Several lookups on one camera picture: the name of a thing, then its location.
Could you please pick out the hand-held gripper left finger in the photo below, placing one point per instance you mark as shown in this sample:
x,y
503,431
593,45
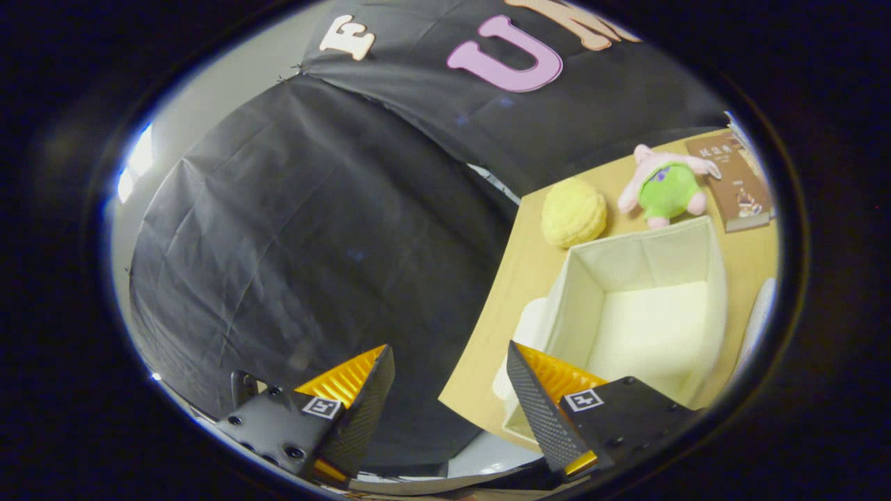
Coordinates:
x,y
365,410

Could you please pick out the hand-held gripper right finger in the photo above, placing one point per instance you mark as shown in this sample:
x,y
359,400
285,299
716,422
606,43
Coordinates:
x,y
539,417

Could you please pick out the beige storage box lid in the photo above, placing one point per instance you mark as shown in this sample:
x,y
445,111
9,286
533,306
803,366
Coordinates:
x,y
529,325

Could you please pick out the beige fabric storage box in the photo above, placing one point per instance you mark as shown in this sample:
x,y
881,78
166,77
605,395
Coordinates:
x,y
640,313

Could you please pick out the white striped shoe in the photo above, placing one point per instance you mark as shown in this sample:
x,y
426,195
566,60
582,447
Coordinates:
x,y
759,320

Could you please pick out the black backdrop cloth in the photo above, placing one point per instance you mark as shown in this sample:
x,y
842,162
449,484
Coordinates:
x,y
313,243

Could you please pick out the yellow plush toy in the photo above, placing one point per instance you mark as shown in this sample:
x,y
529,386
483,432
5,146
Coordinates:
x,y
574,212

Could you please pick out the pink and green plush toy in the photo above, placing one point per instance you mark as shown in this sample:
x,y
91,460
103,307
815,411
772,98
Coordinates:
x,y
667,189

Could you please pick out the brown book with figures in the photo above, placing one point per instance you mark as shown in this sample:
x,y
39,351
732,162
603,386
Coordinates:
x,y
738,186

